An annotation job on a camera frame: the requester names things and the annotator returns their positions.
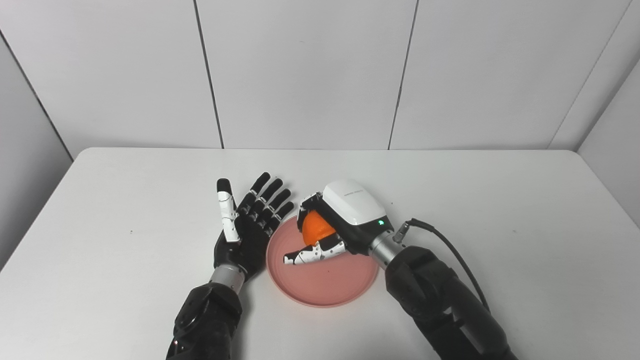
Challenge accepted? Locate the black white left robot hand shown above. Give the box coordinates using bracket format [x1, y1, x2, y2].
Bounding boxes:
[213, 172, 295, 281]

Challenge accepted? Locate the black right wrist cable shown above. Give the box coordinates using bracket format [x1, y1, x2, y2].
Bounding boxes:
[392, 218, 492, 314]

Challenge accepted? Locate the pink round plate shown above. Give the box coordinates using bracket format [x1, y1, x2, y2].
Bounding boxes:
[265, 215, 380, 308]

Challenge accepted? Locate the orange fruit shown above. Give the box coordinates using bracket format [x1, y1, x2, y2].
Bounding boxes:
[302, 210, 337, 247]

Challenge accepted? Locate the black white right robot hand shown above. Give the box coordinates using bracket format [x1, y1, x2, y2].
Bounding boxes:
[283, 179, 394, 266]

